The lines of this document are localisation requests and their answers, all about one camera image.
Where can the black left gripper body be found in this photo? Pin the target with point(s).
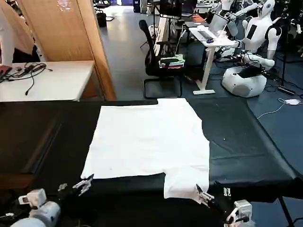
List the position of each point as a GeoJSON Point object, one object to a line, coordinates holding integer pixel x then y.
{"type": "Point", "coordinates": [62, 194]}

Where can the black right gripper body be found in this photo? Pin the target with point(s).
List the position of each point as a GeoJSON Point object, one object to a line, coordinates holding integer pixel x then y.
{"type": "Point", "coordinates": [219, 210]}

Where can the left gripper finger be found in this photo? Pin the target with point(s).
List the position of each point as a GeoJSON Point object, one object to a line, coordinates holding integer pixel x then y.
{"type": "Point", "coordinates": [82, 182]}
{"type": "Point", "coordinates": [85, 188]}

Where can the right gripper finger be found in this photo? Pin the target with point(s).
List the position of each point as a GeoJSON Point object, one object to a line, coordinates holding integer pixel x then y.
{"type": "Point", "coordinates": [204, 194]}
{"type": "Point", "coordinates": [203, 201]}

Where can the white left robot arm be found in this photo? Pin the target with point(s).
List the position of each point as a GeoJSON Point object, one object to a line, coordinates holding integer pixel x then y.
{"type": "Point", "coordinates": [45, 212]}

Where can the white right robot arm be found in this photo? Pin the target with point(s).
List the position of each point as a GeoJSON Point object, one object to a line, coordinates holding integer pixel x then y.
{"type": "Point", "coordinates": [241, 212]}

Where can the black table cover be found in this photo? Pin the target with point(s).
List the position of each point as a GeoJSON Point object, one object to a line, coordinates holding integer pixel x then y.
{"type": "Point", "coordinates": [236, 151]}

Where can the black table leg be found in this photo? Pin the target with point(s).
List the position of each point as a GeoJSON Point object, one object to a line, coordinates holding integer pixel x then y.
{"type": "Point", "coordinates": [286, 212]}

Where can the white shirt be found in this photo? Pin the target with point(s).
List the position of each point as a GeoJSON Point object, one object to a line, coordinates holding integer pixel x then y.
{"type": "Point", "coordinates": [146, 142]}

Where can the white side table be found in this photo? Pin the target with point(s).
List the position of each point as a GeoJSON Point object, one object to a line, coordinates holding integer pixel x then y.
{"type": "Point", "coordinates": [59, 78]}

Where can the white standing desk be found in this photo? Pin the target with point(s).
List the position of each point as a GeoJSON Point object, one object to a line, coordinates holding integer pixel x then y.
{"type": "Point", "coordinates": [208, 59]}

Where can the stack of folded clothes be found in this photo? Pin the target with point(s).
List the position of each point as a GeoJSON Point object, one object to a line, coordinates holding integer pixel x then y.
{"type": "Point", "coordinates": [172, 62]}

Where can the red flat device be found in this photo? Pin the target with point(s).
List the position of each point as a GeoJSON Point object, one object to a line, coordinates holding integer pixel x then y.
{"type": "Point", "coordinates": [4, 69]}

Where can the black office chair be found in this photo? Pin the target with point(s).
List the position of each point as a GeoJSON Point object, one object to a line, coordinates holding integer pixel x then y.
{"type": "Point", "coordinates": [151, 59]}

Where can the large wooden partition panel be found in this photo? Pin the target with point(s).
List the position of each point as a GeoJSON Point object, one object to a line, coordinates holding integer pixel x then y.
{"type": "Point", "coordinates": [71, 35]}

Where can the blue computer mouse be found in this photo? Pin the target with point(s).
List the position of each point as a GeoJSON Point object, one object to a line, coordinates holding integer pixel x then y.
{"type": "Point", "coordinates": [209, 41]}

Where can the white humanoid robot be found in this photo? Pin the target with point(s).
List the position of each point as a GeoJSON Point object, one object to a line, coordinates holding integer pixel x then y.
{"type": "Point", "coordinates": [253, 47]}

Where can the black tripod stand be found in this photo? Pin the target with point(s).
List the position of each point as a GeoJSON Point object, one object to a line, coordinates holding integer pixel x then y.
{"type": "Point", "coordinates": [284, 59]}

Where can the white keyboard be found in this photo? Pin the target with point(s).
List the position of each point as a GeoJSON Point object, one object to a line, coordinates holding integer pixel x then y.
{"type": "Point", "coordinates": [206, 34]}

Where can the clear plastic cup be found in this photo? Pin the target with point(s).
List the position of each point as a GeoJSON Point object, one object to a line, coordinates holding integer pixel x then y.
{"type": "Point", "coordinates": [222, 33]}

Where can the black bag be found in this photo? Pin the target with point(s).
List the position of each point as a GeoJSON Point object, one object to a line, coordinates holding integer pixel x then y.
{"type": "Point", "coordinates": [101, 20]}

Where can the white leaning board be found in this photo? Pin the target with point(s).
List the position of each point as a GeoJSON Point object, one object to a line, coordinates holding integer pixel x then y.
{"type": "Point", "coordinates": [162, 35]}

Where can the small wooden partition panel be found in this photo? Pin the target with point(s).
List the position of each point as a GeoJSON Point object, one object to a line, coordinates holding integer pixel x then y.
{"type": "Point", "coordinates": [19, 30]}

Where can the silver laptop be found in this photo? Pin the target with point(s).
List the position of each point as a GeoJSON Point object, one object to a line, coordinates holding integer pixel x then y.
{"type": "Point", "coordinates": [219, 23]}

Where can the black monitor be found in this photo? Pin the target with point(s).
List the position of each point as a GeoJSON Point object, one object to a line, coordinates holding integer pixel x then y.
{"type": "Point", "coordinates": [170, 8]}

